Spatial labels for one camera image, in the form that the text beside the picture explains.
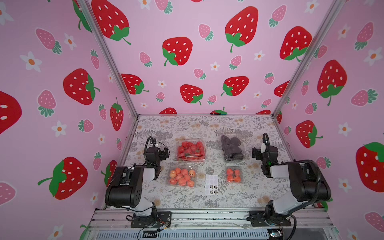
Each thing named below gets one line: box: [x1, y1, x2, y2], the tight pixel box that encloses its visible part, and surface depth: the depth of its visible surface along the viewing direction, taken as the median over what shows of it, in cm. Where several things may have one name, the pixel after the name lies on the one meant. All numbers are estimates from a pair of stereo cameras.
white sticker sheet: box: [205, 174, 219, 195], surface depth 87 cm
